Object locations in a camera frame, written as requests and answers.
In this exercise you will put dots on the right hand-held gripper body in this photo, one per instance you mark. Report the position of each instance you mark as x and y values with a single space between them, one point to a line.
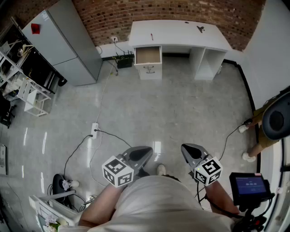
204 167

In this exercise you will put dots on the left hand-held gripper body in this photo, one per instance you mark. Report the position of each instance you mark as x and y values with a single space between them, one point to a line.
127 165

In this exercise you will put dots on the black binder clip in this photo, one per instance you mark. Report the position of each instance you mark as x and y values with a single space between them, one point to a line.
200 28

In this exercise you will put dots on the person's left forearm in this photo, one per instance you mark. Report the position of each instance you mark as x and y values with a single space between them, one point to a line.
99 204

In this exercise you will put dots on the person's right forearm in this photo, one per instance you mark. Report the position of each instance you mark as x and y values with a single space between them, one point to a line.
219 197

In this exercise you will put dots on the white desk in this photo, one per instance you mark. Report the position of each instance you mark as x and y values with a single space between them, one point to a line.
172 31

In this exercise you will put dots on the person's right white shoe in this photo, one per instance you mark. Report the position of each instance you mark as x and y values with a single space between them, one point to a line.
161 169

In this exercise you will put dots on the person's white shoe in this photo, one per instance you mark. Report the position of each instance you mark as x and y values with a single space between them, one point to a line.
243 129
248 157
161 169

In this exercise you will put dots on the white power strip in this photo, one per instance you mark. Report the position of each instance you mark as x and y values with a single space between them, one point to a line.
94 131

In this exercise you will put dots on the black monitor screen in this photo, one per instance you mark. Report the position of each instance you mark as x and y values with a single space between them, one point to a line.
250 185

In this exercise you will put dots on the person's white shirt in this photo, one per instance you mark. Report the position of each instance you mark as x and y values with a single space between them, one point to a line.
158 204

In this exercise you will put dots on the small white round device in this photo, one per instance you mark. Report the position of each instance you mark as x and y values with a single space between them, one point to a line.
71 183

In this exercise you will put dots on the black round base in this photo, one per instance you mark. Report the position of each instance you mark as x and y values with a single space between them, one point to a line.
57 183

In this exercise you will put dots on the white artificial flowers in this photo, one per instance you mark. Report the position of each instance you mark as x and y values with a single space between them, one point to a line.
51 221

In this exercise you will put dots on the black router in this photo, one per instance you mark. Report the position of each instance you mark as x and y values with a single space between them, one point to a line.
124 61

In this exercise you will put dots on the white flat panel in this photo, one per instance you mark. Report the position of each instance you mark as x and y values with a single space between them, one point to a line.
2 159

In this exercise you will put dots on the black equipment stand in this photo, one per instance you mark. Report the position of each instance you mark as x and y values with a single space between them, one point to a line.
6 111

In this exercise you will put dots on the white metal shelf rack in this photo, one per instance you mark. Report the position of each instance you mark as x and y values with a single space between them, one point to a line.
13 61

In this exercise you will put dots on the wooden clothes hanger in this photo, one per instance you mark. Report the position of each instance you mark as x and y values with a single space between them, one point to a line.
26 48

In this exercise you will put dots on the red sticker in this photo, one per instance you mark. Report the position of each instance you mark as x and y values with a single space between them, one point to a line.
35 28

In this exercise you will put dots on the white wall socket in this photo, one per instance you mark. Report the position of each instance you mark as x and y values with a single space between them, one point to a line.
114 39

